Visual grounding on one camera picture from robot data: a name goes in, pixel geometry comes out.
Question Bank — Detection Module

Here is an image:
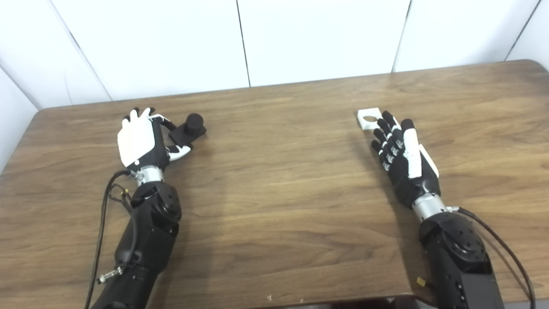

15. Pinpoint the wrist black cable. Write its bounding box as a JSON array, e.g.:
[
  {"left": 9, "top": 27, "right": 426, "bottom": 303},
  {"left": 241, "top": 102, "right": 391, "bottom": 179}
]
[
  {"left": 446, "top": 206, "right": 537, "bottom": 309},
  {"left": 84, "top": 170, "right": 139, "bottom": 309}
]

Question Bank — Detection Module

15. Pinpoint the grey robot torso edge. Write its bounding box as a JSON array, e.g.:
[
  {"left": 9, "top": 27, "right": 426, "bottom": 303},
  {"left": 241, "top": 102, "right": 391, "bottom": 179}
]
[{"left": 257, "top": 297, "right": 434, "bottom": 309}]

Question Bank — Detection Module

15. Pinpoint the black peg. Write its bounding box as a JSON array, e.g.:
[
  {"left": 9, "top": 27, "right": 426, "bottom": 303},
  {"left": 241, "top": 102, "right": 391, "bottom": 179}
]
[{"left": 168, "top": 113, "right": 207, "bottom": 147}]

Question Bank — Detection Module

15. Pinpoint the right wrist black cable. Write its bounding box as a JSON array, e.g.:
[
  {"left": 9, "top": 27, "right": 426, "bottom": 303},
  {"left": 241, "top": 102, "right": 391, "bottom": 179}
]
[{"left": 446, "top": 206, "right": 537, "bottom": 309}]

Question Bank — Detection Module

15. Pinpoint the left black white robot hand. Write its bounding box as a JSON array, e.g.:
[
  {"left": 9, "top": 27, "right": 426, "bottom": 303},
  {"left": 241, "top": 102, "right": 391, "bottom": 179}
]
[{"left": 117, "top": 107, "right": 192, "bottom": 173}]

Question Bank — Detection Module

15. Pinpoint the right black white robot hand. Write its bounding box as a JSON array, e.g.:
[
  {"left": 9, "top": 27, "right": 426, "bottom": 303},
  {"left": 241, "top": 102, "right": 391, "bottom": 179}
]
[{"left": 371, "top": 111, "right": 441, "bottom": 210}]

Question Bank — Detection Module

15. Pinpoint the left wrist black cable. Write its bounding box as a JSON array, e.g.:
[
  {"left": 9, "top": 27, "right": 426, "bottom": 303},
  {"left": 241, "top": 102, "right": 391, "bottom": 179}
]
[{"left": 84, "top": 170, "right": 139, "bottom": 309}]

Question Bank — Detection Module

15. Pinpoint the white square piece with hole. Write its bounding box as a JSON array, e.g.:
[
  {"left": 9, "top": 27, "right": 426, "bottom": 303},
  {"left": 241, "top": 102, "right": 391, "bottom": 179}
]
[{"left": 357, "top": 107, "right": 402, "bottom": 131}]

